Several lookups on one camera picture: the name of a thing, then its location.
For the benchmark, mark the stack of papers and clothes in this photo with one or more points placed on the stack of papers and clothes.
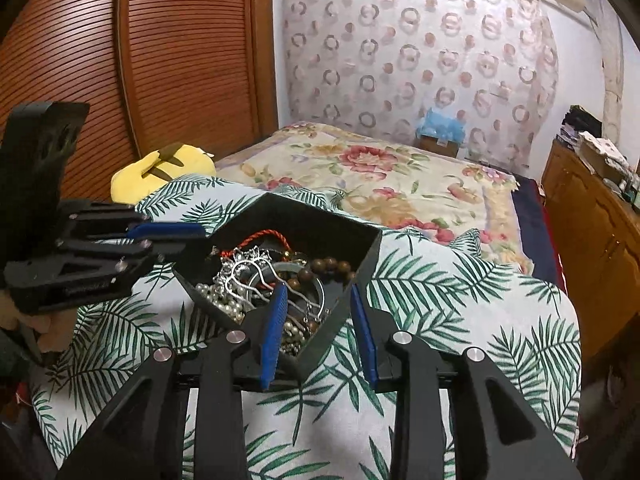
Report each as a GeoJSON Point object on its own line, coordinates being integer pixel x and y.
{"type": "Point", "coordinates": [581, 133]}

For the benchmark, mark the wooden sideboard cabinet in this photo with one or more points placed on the wooden sideboard cabinet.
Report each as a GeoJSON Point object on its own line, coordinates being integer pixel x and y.
{"type": "Point", "coordinates": [596, 235]}

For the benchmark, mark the beige lace window curtain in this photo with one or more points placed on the beige lace window curtain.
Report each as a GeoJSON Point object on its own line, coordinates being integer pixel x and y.
{"type": "Point", "coordinates": [611, 41]}

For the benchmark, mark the palm leaf print tablecloth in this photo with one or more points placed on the palm leaf print tablecloth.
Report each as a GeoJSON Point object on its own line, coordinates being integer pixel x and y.
{"type": "Point", "coordinates": [334, 426]}

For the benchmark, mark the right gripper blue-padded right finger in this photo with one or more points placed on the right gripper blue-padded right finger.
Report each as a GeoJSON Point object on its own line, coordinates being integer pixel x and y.
{"type": "Point", "coordinates": [393, 360]}

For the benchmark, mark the circle patterned sheer curtain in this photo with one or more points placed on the circle patterned sheer curtain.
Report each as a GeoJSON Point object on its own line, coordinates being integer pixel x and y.
{"type": "Point", "coordinates": [375, 67]}

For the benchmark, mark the brown louvered wardrobe door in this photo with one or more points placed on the brown louvered wardrobe door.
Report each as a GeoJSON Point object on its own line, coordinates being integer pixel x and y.
{"type": "Point", "coordinates": [153, 72]}

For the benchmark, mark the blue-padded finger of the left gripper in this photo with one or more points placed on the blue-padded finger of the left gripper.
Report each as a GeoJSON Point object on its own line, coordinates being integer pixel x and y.
{"type": "Point", "coordinates": [113, 224]}
{"type": "Point", "coordinates": [125, 254]}

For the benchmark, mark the yellow plush toy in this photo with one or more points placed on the yellow plush toy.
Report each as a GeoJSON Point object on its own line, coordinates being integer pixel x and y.
{"type": "Point", "coordinates": [147, 175]}

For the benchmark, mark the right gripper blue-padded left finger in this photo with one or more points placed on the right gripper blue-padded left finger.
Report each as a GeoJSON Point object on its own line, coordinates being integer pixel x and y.
{"type": "Point", "coordinates": [245, 359]}

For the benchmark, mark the left hand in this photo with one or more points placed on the left hand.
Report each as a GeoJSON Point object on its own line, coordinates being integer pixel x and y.
{"type": "Point", "coordinates": [56, 330]}

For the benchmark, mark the floral bed cover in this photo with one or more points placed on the floral bed cover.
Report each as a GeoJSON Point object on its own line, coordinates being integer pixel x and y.
{"type": "Point", "coordinates": [390, 184]}

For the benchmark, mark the black jewelry box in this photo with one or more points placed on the black jewelry box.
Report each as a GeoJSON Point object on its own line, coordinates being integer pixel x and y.
{"type": "Point", "coordinates": [342, 252]}

